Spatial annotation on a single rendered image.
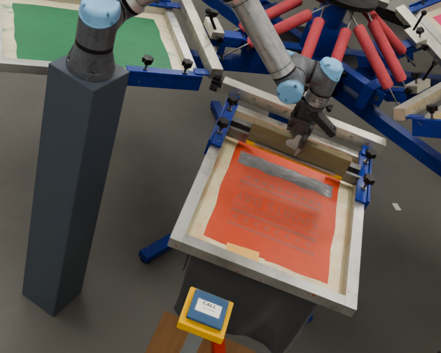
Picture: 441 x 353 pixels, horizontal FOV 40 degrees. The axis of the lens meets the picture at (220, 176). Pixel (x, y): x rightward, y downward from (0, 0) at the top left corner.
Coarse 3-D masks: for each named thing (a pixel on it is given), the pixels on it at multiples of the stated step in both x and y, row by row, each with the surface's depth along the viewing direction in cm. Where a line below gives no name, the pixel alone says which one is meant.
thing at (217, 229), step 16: (240, 144) 223; (272, 160) 222; (288, 160) 225; (224, 176) 207; (240, 176) 210; (256, 176) 212; (272, 176) 215; (224, 192) 202; (224, 208) 196; (208, 224) 189; (224, 224) 191; (224, 240) 186; (240, 240) 187; (256, 240) 189
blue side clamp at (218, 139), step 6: (234, 108) 231; (222, 114) 224; (228, 114) 227; (216, 126) 218; (228, 126) 222; (216, 132) 217; (210, 138) 212; (216, 138) 214; (222, 138) 215; (216, 144) 212
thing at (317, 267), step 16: (320, 176) 223; (304, 192) 214; (336, 192) 219; (336, 208) 212; (320, 224) 204; (320, 240) 198; (272, 256) 186; (288, 256) 188; (304, 256) 190; (320, 256) 192; (304, 272) 185; (320, 272) 187
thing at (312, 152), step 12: (252, 132) 205; (264, 132) 204; (276, 132) 203; (288, 132) 205; (276, 144) 206; (312, 144) 204; (300, 156) 207; (312, 156) 206; (324, 156) 204; (336, 156) 203; (348, 156) 205; (336, 168) 206
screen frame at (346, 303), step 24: (264, 120) 233; (336, 144) 235; (192, 192) 192; (360, 216) 207; (192, 240) 177; (360, 240) 198; (216, 264) 178; (240, 264) 176; (264, 264) 178; (288, 288) 177; (312, 288) 177
